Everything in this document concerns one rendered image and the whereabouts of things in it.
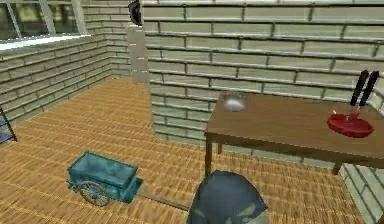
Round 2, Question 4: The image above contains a grey bowl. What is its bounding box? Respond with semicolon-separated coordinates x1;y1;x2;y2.
222;93;248;113

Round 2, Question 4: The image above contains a pale grey drawer tower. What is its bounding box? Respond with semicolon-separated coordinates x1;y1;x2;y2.
125;23;151;84

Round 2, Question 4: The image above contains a brown wooden table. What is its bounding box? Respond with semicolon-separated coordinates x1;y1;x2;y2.
203;91;384;178

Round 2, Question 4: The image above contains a teal toy cart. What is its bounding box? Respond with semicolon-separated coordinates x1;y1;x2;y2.
66;150;191;212

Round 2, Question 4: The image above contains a black rounded object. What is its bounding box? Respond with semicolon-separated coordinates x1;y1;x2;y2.
128;0;143;27

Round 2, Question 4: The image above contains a red dish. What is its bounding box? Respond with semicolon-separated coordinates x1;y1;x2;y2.
326;110;375;139

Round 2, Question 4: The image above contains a window with white frame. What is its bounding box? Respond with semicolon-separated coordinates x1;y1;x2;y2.
0;0;92;51

